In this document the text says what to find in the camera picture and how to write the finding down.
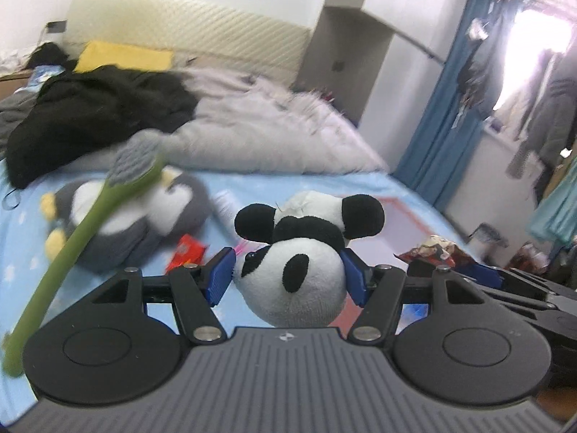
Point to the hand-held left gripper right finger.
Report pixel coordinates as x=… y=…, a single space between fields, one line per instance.
x=354 y=279

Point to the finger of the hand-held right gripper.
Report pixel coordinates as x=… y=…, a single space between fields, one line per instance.
x=487 y=276

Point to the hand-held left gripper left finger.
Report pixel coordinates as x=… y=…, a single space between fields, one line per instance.
x=221 y=279

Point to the dark red candy packet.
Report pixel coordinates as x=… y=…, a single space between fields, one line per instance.
x=432 y=248

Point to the panda plush toy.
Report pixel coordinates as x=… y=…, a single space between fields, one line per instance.
x=293 y=297

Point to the pink small item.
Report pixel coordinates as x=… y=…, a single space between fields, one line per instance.
x=243 y=248

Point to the small waste basket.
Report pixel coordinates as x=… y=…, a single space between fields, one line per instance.
x=486 y=234

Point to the red snack packet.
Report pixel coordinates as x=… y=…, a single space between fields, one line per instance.
x=187 y=252

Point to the white bottle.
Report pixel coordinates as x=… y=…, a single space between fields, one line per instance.
x=225 y=207

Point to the grey penguin plush toy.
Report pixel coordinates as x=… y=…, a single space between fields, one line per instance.
x=135 y=230

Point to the hanging teal cloth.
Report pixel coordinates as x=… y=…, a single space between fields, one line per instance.
x=559 y=207

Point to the blue curtain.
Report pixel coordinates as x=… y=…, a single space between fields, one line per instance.
x=450 y=144

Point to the green plush toothbrush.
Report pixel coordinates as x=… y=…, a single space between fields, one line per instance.
x=67 y=257

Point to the light grey duvet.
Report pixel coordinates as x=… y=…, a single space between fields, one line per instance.
x=279 y=135

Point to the hanging grey coat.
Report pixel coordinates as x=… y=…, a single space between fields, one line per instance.
x=550 y=112

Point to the bed with blue sheet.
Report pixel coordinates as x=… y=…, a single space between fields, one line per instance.
x=25 y=257

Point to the black garment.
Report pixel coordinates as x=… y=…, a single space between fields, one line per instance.
x=90 y=112

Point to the hanging grey-blue clothes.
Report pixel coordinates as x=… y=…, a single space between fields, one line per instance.
x=491 y=54

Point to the yellow pillow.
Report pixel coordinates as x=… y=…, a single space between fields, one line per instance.
x=121 y=56

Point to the grey wardrobe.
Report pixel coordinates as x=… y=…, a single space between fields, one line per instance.
x=342 y=31

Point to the cream quilted headboard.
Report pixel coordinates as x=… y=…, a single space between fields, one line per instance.
x=203 y=27

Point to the dark grey blanket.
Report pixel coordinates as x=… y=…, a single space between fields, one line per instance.
x=13 y=117

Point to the blue patterned item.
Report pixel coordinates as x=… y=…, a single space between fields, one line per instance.
x=45 y=75

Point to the white crumpled cloth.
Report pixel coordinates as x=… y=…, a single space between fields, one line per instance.
x=11 y=61

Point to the black wall socket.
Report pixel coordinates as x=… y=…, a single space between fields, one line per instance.
x=56 y=26

